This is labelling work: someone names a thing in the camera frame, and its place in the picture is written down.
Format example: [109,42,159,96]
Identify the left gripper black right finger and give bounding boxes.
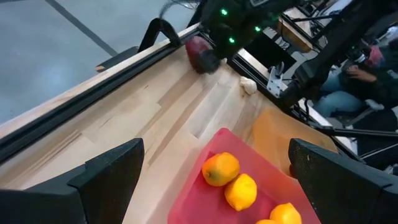
[288,138,398,224]

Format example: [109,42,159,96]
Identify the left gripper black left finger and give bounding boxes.
[0,138,146,224]

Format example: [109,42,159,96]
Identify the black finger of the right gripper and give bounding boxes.
[197,49,223,75]

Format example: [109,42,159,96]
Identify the dark red onion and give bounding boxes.
[184,34,215,74]

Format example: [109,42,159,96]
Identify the white garlic bulb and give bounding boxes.
[239,75,259,95]

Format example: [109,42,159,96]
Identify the wooden background table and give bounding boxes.
[277,6,315,53]

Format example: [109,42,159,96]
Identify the pink translucent plastic bin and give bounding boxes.
[167,127,323,224]

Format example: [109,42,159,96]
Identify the orange translucent plastic bin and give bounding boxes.
[251,106,339,179]

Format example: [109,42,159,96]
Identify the person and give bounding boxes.
[312,37,398,119]

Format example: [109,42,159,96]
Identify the black curved table bracket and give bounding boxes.
[137,17,182,53]

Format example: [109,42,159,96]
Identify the white metal mounting bracket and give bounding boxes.
[266,61,286,99]

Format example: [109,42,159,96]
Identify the black table edge rail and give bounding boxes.
[0,30,203,164]

